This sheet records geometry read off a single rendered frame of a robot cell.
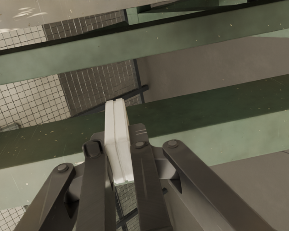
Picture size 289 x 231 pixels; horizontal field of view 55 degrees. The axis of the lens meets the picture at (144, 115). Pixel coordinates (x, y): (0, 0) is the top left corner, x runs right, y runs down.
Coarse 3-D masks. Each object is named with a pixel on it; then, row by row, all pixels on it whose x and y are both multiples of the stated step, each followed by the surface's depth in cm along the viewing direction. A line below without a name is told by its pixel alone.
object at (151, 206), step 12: (132, 144) 16; (144, 144) 16; (132, 156) 15; (144, 156) 15; (144, 168) 14; (156, 168) 14; (144, 180) 13; (156, 180) 13; (144, 192) 12; (156, 192) 12; (144, 204) 12; (156, 204) 12; (144, 216) 11; (156, 216) 11; (168, 216) 11; (144, 228) 11; (156, 228) 10; (168, 228) 10
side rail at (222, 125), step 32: (192, 96) 41; (224, 96) 39; (256, 96) 38; (288, 96) 36; (32, 128) 41; (64, 128) 39; (96, 128) 37; (160, 128) 34; (192, 128) 33; (224, 128) 33; (256, 128) 34; (288, 128) 34; (0, 160) 34; (32, 160) 32; (64, 160) 32; (224, 160) 35; (0, 192) 33; (32, 192) 34
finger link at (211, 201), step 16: (176, 144) 15; (176, 160) 14; (192, 160) 14; (192, 176) 13; (208, 176) 13; (176, 192) 15; (192, 192) 13; (208, 192) 12; (224, 192) 12; (192, 208) 14; (208, 208) 12; (224, 208) 11; (240, 208) 11; (208, 224) 12; (224, 224) 10; (240, 224) 10; (256, 224) 10
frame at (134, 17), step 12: (180, 0) 156; (192, 0) 153; (204, 0) 158; (216, 0) 165; (228, 0) 161; (240, 0) 155; (252, 0) 94; (132, 12) 135; (144, 12) 131; (156, 12) 123; (168, 12) 117; (180, 12) 112; (192, 12) 107; (132, 24) 139; (264, 36) 88; (276, 36) 85; (288, 36) 83
